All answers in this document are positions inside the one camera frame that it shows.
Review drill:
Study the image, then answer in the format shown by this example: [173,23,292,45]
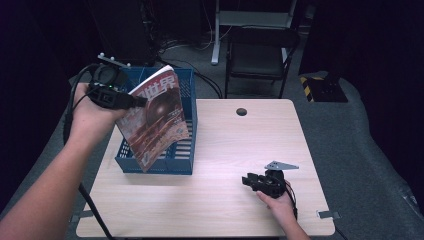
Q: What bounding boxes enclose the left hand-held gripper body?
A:
[87,52,135,111]

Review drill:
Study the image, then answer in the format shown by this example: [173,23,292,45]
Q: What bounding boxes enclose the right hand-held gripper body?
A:
[254,160,300,200]

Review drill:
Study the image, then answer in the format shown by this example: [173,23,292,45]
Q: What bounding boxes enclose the red science fiction magazine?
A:
[114,64,191,174]

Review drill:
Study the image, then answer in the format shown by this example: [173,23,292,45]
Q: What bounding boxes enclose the blue plastic file rack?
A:
[113,66,198,176]

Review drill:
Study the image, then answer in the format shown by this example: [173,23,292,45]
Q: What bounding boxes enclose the person's right hand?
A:
[255,180,298,222]

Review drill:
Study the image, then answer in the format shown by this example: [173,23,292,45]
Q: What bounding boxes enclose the person's left hand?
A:
[68,82,129,148]

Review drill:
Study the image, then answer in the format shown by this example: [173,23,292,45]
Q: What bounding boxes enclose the black cabinet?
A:
[88,0,158,68]

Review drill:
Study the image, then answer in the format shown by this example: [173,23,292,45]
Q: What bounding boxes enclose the black folding chair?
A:
[224,27,301,100]

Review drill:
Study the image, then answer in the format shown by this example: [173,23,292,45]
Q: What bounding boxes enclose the right hand-held gripper cable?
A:
[284,181,299,220]

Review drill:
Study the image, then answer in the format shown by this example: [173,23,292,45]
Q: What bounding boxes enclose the black floor cables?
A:
[155,37,224,100]

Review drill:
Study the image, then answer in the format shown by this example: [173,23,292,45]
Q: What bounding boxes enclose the white metal desk frame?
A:
[210,0,298,66]

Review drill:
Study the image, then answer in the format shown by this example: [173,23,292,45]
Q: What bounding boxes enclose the grey metal table bracket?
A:
[69,209,96,224]

